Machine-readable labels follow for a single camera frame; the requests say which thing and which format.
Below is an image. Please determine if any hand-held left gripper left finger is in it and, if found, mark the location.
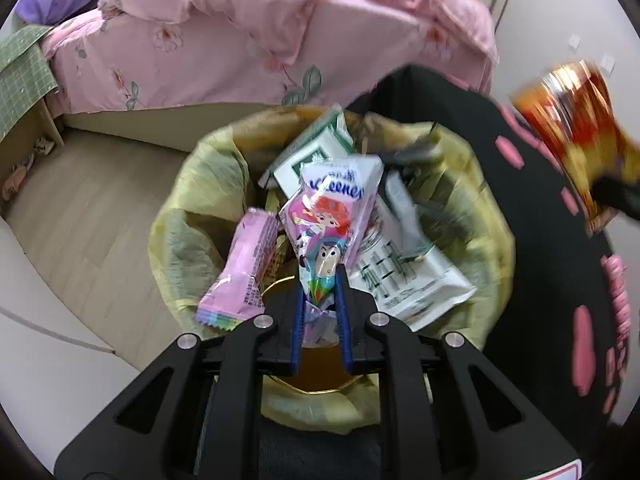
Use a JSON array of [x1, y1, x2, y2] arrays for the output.
[[55, 272, 307, 480]]

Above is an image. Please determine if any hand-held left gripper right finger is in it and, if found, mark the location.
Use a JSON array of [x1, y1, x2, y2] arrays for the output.
[[334, 265, 583, 480]]

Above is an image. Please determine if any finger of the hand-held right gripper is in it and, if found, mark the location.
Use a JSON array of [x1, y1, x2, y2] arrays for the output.
[[589, 173, 640, 222]]

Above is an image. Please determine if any brown paper tub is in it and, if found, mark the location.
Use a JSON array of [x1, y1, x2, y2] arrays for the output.
[[260, 275, 379, 397]]

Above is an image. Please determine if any orange red snack bag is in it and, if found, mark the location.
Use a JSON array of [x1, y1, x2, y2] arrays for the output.
[[512, 59, 640, 234]]

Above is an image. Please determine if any colourful cartoon packet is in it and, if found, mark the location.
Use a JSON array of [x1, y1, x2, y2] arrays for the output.
[[277, 184, 362, 349]]

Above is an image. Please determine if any large white green-print packet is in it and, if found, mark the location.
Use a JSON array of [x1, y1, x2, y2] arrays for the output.
[[350, 175, 480, 332]]

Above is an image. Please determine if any bin with yellow liner bag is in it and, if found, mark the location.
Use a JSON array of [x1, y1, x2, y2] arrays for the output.
[[149, 105, 516, 436]]

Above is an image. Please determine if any black wrapper strip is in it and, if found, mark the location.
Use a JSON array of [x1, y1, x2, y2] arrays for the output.
[[384, 125, 447, 172]]

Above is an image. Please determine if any pink purple snack packet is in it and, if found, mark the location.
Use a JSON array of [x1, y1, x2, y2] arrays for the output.
[[195, 207, 281, 332]]

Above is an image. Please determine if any pink candy strip pack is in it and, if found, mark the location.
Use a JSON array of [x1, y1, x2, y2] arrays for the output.
[[600, 254, 632, 361]]

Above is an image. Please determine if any green-bordered white packet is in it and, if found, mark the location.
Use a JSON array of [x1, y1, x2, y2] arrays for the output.
[[259, 109, 357, 201]]

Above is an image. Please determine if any black tablecloth with pink spots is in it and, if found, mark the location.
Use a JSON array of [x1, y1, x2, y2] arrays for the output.
[[345, 62, 632, 432]]

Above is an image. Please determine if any bed with pink sheet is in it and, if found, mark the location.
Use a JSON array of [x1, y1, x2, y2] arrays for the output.
[[40, 10, 501, 133]]

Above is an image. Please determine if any pink floral duvet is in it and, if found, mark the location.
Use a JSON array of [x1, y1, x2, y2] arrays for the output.
[[95, 0, 501, 97]]

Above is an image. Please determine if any pink slipper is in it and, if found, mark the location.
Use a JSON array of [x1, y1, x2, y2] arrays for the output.
[[2, 155, 36, 202]]

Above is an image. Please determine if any light wooden bedside table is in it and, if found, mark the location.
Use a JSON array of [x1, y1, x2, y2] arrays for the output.
[[0, 94, 66, 217]]

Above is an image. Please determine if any green checked cloth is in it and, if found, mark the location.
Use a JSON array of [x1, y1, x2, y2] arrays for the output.
[[0, 25, 60, 142]]

